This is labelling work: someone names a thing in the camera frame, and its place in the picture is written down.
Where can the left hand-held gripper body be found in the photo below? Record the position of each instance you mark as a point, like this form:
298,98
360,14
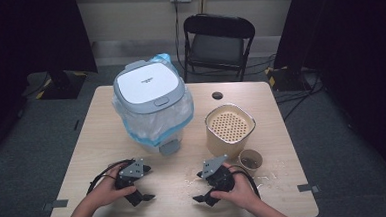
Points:
133,170

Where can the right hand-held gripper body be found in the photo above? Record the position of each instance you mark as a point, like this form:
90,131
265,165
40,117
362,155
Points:
212,166

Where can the brown paper cup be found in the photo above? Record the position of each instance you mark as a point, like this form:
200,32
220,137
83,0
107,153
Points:
242,156

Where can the dark tea residue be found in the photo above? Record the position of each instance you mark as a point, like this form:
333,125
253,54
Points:
250,163

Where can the beige strainer container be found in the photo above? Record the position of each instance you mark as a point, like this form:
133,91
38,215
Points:
229,128

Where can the white trash can grey lid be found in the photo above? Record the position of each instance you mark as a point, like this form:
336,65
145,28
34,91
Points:
150,87

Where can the person's left hand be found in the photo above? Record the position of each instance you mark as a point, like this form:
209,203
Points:
107,193

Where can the person's right hand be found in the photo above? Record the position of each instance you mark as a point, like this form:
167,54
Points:
240,192

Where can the clear blue-edged trash bag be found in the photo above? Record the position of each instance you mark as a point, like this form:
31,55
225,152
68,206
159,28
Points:
155,122

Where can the water spill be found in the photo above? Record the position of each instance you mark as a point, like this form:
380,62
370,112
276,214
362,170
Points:
268,178

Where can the small black floor strip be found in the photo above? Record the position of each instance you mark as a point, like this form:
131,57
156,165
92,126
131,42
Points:
76,125

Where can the grey tape strip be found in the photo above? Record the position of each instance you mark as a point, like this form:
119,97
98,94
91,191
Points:
308,188
56,204

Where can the black stand base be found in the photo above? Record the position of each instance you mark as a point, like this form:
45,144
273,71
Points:
286,78
63,85

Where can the black folding chair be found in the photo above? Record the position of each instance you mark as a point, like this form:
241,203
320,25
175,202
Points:
216,47

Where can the black curtain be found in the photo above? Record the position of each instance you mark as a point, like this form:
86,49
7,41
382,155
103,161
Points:
27,37
351,46

